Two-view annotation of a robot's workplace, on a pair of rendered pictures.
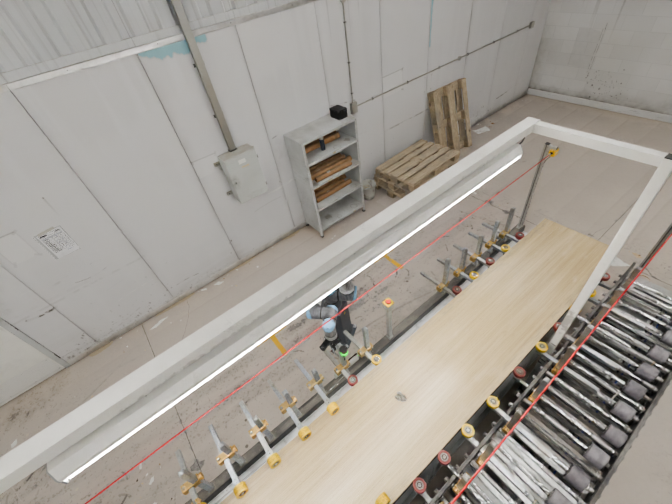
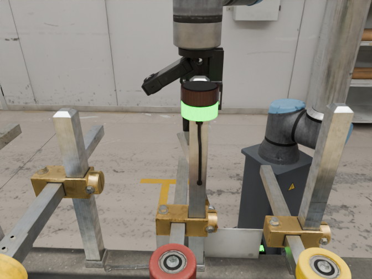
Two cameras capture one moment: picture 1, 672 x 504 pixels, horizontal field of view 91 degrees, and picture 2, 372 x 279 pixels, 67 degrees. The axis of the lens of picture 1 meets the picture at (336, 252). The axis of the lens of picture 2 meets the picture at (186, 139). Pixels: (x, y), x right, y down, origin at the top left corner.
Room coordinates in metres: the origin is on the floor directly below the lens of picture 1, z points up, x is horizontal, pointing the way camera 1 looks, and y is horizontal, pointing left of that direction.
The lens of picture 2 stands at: (0.86, -0.13, 1.31)
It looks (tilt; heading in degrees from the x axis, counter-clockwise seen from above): 28 degrees down; 33
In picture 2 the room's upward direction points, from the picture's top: straight up
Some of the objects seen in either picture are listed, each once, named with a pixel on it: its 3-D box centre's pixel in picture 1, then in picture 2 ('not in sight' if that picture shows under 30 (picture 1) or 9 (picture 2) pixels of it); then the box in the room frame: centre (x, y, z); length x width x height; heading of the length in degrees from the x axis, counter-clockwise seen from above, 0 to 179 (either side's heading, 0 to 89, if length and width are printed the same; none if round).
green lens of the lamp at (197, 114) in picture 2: not in sight; (199, 107); (1.24, 0.08, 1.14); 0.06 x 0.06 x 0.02
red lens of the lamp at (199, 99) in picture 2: not in sight; (200, 92); (1.24, 0.08, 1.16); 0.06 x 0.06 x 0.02
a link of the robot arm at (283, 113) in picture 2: (331, 292); (286, 119); (2.10, 0.12, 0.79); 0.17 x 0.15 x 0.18; 75
